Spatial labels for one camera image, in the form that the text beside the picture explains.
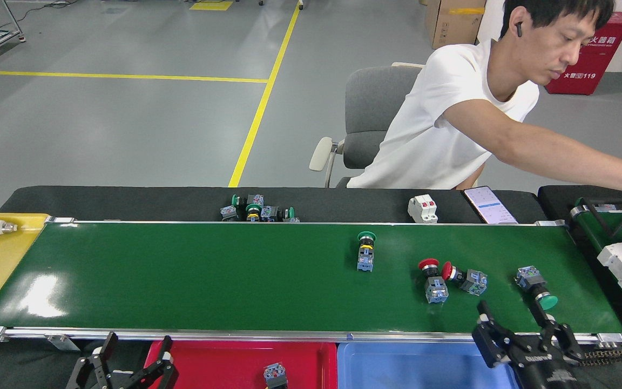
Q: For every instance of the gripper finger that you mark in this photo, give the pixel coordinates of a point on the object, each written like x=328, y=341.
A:
x=562, y=340
x=92, y=373
x=494, y=346
x=157, y=375

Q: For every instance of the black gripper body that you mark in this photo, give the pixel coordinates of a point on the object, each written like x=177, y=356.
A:
x=548, y=373

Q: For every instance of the green yellow-ringed push button switch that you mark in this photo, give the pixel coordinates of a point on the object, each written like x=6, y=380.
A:
x=365, y=262
x=253, y=208

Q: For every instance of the red plastic tray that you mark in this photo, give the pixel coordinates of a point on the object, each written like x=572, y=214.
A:
x=214, y=367

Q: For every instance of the blue plastic tray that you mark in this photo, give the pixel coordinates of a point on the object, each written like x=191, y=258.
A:
x=408, y=370

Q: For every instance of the long green conveyor belt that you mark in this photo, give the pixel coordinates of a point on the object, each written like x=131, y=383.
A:
x=235, y=281

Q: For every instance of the smartphone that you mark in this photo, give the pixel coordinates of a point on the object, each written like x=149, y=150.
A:
x=489, y=205

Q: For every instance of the person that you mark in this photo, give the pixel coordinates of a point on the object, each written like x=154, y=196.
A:
x=440, y=124

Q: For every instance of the grey office chair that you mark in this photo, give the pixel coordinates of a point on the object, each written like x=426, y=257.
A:
x=370, y=108

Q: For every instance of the red fire extinguisher cabinet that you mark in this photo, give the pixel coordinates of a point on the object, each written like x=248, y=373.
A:
x=602, y=65

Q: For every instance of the cardboard box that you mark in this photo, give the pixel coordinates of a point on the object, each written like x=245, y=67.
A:
x=454, y=27

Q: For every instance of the black blue push button switch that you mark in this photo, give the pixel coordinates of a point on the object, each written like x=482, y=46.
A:
x=269, y=212

